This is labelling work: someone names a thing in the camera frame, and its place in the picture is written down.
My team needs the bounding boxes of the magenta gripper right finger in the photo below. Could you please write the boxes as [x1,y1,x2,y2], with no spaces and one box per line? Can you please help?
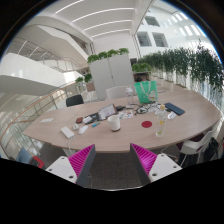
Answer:
[129,142,183,186]

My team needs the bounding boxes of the dark blue notebook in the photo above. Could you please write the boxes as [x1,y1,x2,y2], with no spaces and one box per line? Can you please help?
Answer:
[164,103,185,116]

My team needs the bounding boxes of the black chair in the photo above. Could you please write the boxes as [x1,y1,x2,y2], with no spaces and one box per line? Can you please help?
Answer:
[66,94,84,107]

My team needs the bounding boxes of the small clear bottle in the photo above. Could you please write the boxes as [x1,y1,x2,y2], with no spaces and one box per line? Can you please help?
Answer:
[125,86,134,105]

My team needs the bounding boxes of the white power adapter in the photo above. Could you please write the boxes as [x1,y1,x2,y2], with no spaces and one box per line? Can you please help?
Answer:
[61,126,74,139]

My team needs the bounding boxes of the white paper sheet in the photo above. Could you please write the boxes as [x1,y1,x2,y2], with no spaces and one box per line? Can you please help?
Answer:
[40,118,54,123]

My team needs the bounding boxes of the white cabinet with plants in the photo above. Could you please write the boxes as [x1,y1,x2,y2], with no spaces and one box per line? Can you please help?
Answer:
[89,54,134,100]

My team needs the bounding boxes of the white computer mouse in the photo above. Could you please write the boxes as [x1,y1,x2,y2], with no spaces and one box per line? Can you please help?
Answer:
[78,125,88,135]

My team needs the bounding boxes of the red round coaster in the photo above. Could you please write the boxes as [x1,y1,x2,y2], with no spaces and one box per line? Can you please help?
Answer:
[141,121,152,128]

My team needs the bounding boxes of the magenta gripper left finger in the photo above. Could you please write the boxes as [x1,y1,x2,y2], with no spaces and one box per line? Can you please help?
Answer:
[45,143,97,188]

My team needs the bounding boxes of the colourful sticker sheet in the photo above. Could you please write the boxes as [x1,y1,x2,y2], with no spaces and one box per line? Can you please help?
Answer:
[119,110,133,119]

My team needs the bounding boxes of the white chair behind table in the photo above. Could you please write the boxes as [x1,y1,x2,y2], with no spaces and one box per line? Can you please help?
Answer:
[106,86,126,99]

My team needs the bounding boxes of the white chair at right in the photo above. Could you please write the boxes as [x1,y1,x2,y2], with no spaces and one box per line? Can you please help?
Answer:
[175,124,221,166]

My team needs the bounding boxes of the white ceramic mug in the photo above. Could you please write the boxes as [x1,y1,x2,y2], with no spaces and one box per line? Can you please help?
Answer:
[107,115,121,131]

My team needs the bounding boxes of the green tote bag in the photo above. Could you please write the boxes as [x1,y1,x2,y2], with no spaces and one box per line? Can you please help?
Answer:
[135,81,158,103]

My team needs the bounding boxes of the clear plastic water bottle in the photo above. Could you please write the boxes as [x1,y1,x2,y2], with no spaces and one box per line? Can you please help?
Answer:
[156,104,167,137]

